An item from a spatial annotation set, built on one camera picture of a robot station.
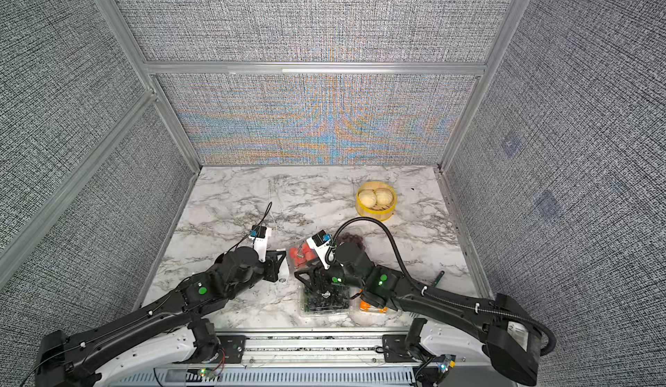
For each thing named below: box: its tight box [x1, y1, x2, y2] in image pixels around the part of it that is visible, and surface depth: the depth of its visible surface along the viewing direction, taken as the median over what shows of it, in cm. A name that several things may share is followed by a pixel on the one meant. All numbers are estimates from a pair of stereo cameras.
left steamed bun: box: [359, 189, 377, 209], surface depth 102 cm
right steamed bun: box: [375, 189, 393, 206], surface depth 104 cm
